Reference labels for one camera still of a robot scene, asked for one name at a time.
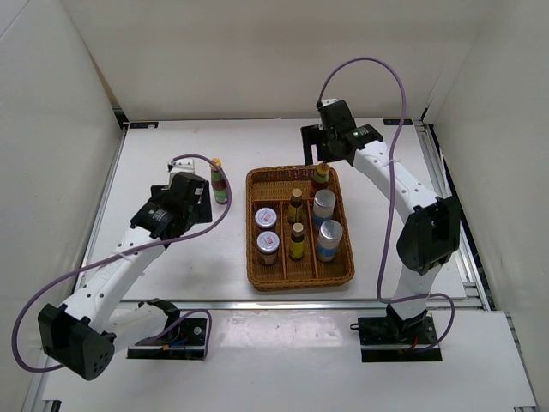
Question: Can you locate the green sauce bottle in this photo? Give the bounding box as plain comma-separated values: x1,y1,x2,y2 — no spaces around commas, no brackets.
311,162,330,197
210,158,228,204

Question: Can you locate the silver-top shaker bottle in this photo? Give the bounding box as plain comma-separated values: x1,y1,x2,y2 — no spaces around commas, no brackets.
316,220,343,262
312,189,336,231

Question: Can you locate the small yellow bottle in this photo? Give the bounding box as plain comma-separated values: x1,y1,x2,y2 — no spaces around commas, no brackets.
289,222,305,261
287,188,303,224

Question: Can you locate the white-lid jar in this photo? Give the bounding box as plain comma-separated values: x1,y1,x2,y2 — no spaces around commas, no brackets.
256,231,281,265
254,207,277,234

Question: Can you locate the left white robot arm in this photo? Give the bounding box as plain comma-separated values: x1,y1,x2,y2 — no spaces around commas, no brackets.
38,172,212,380

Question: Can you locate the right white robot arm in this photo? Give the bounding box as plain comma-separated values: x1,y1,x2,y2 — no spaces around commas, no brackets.
301,99,461,343

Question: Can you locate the woven wicker basket tray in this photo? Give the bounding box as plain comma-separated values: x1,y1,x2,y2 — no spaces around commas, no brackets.
246,166,355,292

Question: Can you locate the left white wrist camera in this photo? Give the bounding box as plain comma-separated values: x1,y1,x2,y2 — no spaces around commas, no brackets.
168,158,196,173

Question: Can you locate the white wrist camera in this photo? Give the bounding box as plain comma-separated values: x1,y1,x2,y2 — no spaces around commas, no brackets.
168,158,196,173
320,99,339,107

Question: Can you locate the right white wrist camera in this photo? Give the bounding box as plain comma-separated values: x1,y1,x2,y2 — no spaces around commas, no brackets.
320,99,339,107

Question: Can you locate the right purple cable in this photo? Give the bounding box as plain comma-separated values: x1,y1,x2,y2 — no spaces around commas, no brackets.
316,57,456,353

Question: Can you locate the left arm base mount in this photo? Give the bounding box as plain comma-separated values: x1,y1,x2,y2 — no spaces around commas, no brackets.
126,299,213,361

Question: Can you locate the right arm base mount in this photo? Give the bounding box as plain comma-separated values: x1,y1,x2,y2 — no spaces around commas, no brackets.
349,316,443,363

